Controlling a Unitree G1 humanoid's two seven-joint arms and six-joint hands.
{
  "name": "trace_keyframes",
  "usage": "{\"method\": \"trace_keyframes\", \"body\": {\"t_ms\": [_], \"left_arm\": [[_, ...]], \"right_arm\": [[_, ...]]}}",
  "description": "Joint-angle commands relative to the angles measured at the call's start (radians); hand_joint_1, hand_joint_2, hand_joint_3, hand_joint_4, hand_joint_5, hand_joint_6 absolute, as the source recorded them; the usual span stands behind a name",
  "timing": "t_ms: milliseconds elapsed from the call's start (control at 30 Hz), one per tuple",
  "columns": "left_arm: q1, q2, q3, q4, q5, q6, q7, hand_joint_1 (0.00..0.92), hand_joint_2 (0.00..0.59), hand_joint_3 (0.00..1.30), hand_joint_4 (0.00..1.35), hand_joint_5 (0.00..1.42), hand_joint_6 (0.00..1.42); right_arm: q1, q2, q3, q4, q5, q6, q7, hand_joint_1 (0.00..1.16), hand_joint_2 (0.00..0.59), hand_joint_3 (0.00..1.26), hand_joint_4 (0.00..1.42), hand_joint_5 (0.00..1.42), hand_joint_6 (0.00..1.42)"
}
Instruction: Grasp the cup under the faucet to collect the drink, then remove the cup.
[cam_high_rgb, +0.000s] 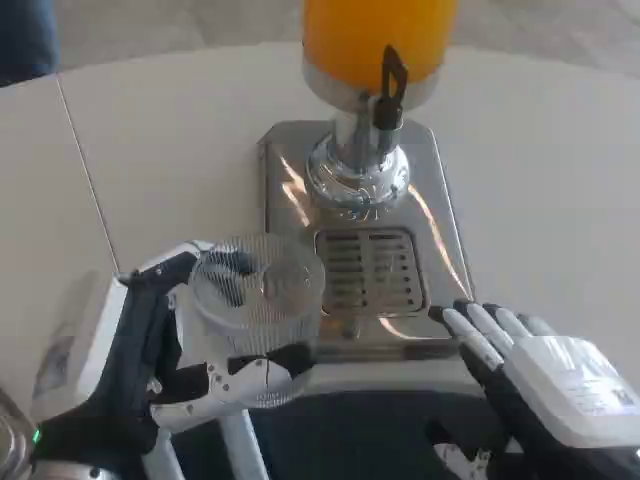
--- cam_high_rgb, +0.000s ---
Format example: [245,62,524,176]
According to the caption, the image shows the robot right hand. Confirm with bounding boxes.
[427,298,640,480]

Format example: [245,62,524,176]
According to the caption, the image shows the white frame bars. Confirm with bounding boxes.
[143,408,269,480]

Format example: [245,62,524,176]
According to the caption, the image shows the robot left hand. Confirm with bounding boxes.
[30,239,317,465]

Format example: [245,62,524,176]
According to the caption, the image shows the orange juice drink dispenser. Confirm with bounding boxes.
[256,0,489,399]

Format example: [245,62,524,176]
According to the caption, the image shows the clear ribbed glass cup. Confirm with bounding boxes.
[188,233,327,409]

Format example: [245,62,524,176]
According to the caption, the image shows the steel drip tray grid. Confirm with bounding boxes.
[313,227,429,316]

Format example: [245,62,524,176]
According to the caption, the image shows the black dispenser tap handle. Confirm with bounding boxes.
[374,44,410,132]

